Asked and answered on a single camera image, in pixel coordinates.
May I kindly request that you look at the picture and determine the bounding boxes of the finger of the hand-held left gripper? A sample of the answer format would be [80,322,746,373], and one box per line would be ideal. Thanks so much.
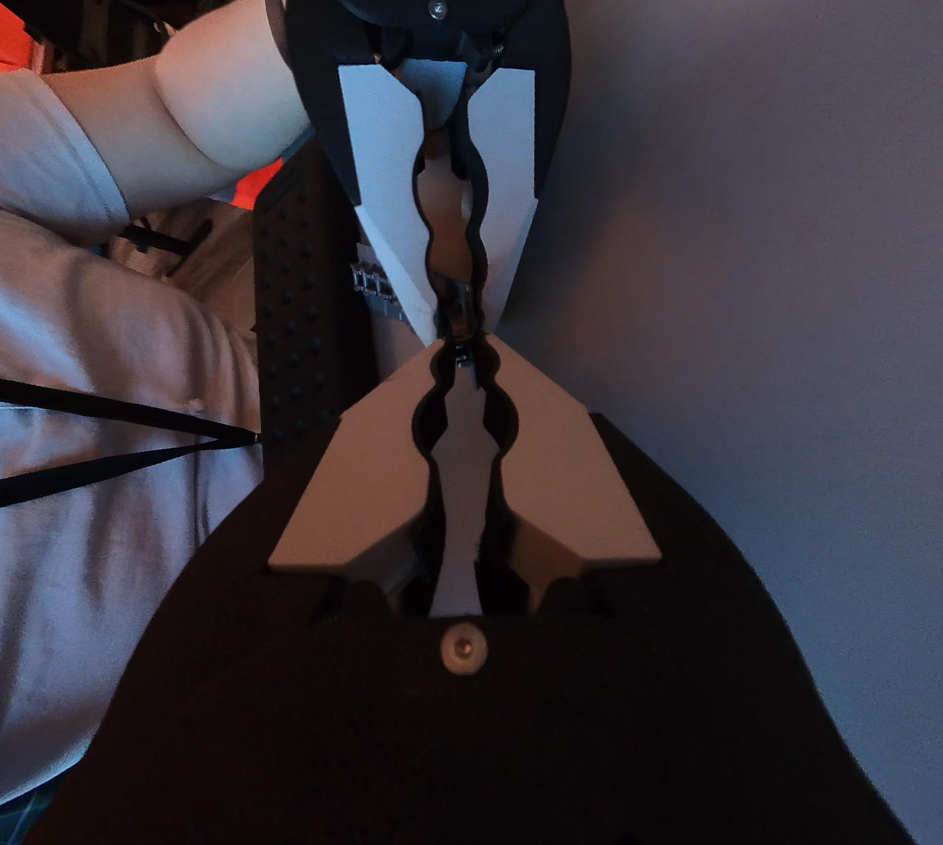
[337,63,458,349]
[442,68,539,338]

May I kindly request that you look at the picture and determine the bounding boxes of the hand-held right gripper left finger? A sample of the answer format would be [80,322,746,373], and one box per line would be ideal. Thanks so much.
[267,337,450,599]

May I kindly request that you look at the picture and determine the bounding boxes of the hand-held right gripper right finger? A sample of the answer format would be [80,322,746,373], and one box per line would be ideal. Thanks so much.
[475,333,663,610]

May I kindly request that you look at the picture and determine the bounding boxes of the black toy track chain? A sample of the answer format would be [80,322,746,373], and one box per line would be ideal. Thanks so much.
[352,243,480,341]

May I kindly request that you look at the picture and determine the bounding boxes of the small black track link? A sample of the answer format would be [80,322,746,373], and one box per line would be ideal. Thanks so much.
[449,337,487,393]

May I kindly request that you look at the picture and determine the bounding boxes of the grey desk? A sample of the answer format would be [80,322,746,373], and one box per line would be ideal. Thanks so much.
[368,0,943,845]

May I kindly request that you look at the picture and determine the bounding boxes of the orange object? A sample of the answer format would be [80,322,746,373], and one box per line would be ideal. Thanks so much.
[0,1,287,209]

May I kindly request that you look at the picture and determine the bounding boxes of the black perforated panel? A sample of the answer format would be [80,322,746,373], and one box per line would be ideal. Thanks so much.
[250,138,384,470]

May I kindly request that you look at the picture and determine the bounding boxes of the person's light shirt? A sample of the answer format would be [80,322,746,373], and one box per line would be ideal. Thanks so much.
[0,68,266,809]

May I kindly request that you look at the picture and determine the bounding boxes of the black lanyard strap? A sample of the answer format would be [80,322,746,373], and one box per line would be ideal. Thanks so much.
[0,377,262,509]

